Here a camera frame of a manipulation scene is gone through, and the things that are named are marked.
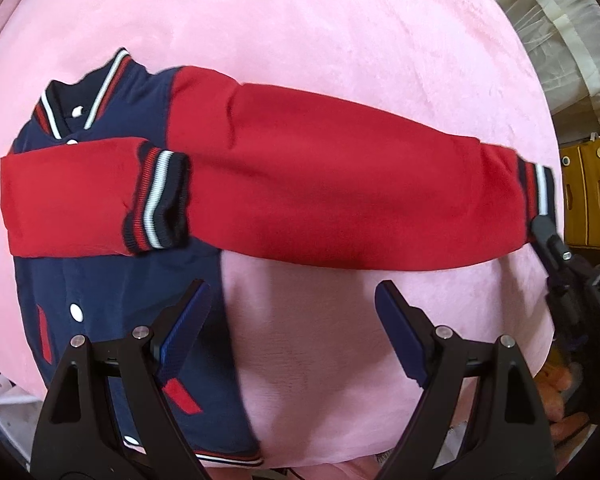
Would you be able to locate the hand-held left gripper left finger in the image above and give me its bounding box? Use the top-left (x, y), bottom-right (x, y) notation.
top-left (30, 279), bottom-right (222, 480)

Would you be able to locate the wooden cabinet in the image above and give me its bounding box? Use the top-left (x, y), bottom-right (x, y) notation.
top-left (559, 132), bottom-right (600, 251)

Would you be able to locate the white sheer curtain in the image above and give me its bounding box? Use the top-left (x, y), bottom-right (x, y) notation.
top-left (497, 0), bottom-right (600, 128)

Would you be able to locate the pink plush blanket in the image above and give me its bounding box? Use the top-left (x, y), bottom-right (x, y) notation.
top-left (0, 0), bottom-right (565, 480)

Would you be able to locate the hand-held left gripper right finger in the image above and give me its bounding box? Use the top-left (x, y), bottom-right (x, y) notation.
top-left (374, 280), bottom-right (557, 480)

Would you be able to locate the orange plush toy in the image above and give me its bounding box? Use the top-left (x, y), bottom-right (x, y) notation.
top-left (534, 360), bottom-right (592, 453)

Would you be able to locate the red and navy varsity jacket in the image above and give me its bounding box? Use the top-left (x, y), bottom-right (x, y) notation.
top-left (0, 49), bottom-right (557, 469)

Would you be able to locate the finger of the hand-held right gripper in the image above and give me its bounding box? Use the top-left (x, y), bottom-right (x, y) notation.
top-left (529, 211), bottom-right (575, 283)

